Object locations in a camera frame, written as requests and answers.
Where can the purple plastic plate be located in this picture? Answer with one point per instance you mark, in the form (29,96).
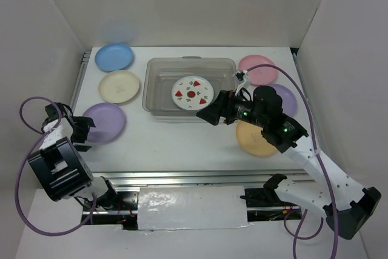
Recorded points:
(290,105)
(109,121)

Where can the white watermelon pattern plate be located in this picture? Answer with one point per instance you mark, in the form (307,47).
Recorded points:
(192,93)

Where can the clear plastic bin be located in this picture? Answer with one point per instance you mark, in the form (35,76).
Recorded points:
(162,73)

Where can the white front cover panel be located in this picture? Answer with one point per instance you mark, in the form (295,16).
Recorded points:
(181,208)

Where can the blue plastic plate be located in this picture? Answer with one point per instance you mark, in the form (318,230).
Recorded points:
(115,56)

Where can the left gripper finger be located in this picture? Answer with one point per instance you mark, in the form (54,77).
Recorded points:
(81,126)
(81,145)

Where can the cream plastic plate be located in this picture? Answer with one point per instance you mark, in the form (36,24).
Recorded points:
(119,86)

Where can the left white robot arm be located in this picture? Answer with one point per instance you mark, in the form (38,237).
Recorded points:
(58,165)

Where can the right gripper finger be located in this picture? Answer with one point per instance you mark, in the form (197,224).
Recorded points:
(218,116)
(219,104)

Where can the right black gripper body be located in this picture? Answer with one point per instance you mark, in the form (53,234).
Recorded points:
(243,110)

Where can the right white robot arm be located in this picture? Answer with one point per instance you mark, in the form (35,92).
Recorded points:
(346,205)

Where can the orange plastic plate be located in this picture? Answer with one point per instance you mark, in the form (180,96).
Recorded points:
(250,139)

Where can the pink plastic plate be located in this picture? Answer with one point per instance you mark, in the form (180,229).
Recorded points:
(262,75)

